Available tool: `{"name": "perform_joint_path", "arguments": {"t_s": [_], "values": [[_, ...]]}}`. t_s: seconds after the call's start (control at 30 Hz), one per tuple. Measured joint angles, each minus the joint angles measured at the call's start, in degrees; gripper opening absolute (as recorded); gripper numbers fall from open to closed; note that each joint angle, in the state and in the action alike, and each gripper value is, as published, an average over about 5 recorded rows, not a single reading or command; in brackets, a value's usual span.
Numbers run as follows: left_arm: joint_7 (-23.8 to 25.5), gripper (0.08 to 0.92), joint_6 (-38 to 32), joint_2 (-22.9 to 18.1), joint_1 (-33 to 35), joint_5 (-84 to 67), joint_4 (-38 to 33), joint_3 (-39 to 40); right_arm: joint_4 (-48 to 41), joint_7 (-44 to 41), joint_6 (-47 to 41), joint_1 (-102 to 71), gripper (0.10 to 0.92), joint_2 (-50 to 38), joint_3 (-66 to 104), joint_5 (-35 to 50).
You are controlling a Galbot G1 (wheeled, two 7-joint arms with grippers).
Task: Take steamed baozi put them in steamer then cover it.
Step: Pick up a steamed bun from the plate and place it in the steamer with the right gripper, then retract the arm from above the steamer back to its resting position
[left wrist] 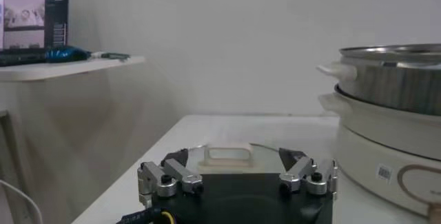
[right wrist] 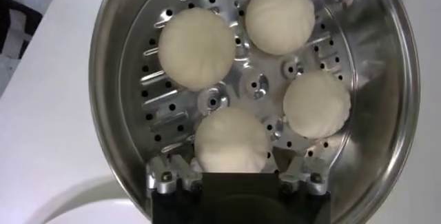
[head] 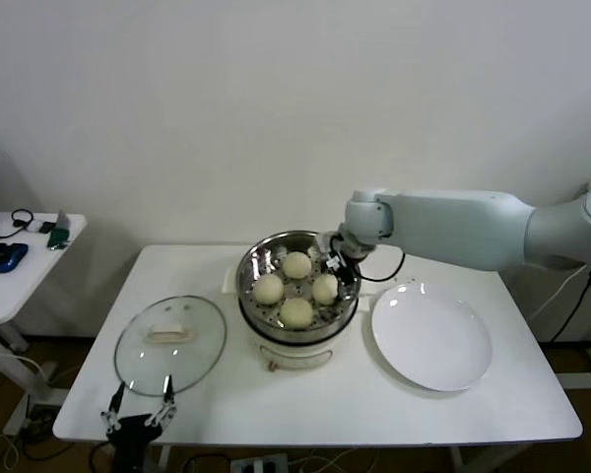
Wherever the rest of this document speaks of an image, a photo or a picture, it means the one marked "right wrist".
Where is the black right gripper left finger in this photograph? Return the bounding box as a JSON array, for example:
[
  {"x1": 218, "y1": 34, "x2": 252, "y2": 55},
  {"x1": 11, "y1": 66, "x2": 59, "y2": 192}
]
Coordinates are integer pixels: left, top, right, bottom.
[{"x1": 146, "y1": 154, "x2": 203, "y2": 195}]

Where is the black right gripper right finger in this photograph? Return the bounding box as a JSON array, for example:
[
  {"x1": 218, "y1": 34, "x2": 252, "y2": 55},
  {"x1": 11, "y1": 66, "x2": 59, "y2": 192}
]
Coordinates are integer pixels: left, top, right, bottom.
[{"x1": 278, "y1": 154, "x2": 328, "y2": 197}]

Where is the white steamed baozi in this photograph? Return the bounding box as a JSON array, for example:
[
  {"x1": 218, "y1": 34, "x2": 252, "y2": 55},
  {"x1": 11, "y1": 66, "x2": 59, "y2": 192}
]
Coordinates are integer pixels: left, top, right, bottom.
[
  {"x1": 157, "y1": 7, "x2": 237, "y2": 92},
  {"x1": 194, "y1": 106, "x2": 270, "y2": 174},
  {"x1": 245, "y1": 0, "x2": 316, "y2": 57},
  {"x1": 283, "y1": 70, "x2": 352, "y2": 140}
]

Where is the perforated steel steamer basket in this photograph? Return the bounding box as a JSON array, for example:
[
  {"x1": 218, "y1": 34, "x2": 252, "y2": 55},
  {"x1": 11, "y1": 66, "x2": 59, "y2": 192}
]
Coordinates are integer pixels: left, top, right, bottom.
[{"x1": 88, "y1": 0, "x2": 421, "y2": 224}]

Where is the white oval plate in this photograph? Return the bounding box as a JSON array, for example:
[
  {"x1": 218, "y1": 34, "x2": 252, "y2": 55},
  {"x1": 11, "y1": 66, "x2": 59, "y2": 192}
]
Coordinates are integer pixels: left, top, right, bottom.
[{"x1": 25, "y1": 175, "x2": 153, "y2": 224}]

